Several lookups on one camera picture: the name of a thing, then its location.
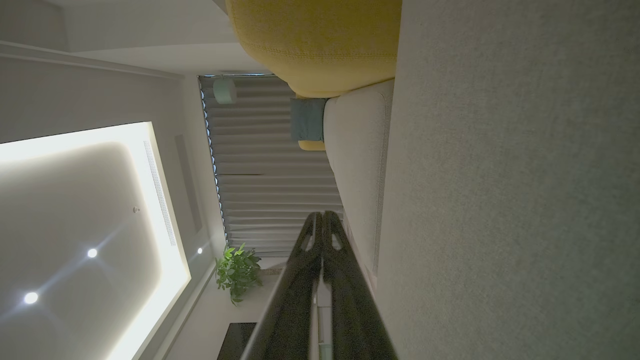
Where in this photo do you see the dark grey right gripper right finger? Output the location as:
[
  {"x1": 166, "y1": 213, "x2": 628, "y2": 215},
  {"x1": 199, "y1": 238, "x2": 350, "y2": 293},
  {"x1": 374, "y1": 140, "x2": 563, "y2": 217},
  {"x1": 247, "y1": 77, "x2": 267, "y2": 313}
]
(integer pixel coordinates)
[{"x1": 323, "y1": 210, "x2": 399, "y2": 360}]

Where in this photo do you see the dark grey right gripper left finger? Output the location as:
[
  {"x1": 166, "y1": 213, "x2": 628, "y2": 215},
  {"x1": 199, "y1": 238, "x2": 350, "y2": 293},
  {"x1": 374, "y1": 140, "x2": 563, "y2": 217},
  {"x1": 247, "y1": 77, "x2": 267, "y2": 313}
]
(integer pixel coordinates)
[{"x1": 240, "y1": 212, "x2": 324, "y2": 360}]

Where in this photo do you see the green potted plant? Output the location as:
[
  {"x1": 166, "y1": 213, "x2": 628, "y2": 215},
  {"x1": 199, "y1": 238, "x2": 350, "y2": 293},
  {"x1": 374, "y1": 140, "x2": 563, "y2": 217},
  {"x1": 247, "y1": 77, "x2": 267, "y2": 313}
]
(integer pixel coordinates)
[{"x1": 215, "y1": 243, "x2": 264, "y2": 306}]

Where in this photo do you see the black glossy panel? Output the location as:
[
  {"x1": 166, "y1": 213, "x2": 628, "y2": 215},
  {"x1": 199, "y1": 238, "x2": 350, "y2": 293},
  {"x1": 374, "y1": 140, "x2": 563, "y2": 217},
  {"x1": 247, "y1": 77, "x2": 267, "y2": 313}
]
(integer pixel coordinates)
[{"x1": 217, "y1": 322, "x2": 257, "y2": 360}]

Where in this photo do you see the grey pleated curtain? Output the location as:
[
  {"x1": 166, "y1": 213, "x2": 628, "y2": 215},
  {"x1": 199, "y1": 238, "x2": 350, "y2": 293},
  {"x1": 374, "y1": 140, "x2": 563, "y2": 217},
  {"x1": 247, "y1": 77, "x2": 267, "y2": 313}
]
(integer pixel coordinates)
[{"x1": 198, "y1": 75, "x2": 346, "y2": 253}]

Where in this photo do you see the long ceiling air vent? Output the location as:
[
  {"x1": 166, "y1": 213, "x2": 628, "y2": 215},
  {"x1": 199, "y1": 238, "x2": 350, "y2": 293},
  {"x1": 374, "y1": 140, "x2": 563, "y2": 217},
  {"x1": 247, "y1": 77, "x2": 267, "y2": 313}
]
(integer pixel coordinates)
[{"x1": 143, "y1": 140, "x2": 178, "y2": 247}]

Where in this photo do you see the blue throw pillow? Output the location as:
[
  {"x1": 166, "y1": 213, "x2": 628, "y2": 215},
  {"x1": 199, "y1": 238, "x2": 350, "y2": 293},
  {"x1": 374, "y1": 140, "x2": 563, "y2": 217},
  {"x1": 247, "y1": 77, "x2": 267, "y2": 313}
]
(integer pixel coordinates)
[{"x1": 290, "y1": 97, "x2": 329, "y2": 143}]

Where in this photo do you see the grey fabric sofa seat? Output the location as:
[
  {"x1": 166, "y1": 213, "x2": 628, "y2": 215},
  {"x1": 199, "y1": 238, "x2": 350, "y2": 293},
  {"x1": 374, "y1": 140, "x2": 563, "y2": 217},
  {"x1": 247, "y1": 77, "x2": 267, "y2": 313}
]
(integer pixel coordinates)
[{"x1": 375, "y1": 0, "x2": 640, "y2": 360}]

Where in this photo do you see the round pale green lamp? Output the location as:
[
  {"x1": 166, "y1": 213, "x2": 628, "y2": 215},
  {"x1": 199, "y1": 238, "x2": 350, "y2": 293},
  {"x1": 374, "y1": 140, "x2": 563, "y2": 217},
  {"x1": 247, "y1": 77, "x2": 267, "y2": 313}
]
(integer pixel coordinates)
[{"x1": 213, "y1": 77, "x2": 238, "y2": 105}]

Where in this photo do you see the mustard yellow sofa cushion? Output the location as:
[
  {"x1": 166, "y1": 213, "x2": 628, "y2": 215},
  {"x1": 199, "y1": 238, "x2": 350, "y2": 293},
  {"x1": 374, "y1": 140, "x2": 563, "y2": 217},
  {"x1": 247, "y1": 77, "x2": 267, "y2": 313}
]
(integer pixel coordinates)
[{"x1": 225, "y1": 0, "x2": 402, "y2": 99}]

